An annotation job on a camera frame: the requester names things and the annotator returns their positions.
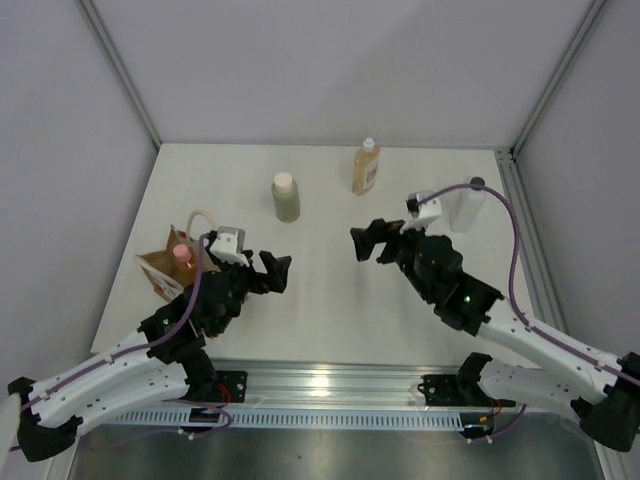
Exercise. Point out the aluminium frame post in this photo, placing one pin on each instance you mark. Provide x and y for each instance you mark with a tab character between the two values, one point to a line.
110	52
579	40

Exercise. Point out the left aluminium frame post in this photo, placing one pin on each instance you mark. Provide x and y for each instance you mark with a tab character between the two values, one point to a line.
110	52

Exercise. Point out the right side aluminium rail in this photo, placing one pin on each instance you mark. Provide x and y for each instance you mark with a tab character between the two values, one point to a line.
542	289

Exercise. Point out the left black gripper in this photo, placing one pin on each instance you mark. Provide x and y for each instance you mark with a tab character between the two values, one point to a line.
275	278

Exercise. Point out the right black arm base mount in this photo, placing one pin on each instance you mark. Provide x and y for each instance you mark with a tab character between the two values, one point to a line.
445	390

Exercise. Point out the aluminium mounting rail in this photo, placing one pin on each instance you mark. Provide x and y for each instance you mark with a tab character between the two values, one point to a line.
274	384

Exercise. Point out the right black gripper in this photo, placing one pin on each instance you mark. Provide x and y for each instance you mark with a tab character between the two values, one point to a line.
380	232

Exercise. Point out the amber liquid bottle white cap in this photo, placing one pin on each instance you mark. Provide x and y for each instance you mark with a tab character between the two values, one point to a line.
365	167

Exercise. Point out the right aluminium frame post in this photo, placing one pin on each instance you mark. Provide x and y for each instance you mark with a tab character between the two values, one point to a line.
579	40

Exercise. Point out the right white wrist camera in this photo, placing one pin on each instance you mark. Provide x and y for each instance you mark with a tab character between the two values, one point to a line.
424	208

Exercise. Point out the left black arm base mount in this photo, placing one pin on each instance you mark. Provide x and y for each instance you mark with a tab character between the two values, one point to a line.
225	385

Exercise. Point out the pink cap amber bottle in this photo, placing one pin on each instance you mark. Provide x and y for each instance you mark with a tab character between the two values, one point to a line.
183	258

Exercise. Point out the green liquid bottle white cap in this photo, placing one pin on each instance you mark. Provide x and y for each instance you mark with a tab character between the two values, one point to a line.
285	194

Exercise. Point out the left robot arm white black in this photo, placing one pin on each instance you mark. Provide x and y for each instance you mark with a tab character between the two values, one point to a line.
163	359

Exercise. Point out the white bottle grey cap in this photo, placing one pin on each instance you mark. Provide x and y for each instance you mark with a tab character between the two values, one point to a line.
465	205

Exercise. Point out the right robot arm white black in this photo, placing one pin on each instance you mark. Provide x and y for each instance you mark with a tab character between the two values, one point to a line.
598	390

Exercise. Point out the white slotted cable duct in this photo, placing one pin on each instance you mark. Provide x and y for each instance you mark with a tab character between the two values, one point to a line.
184	416

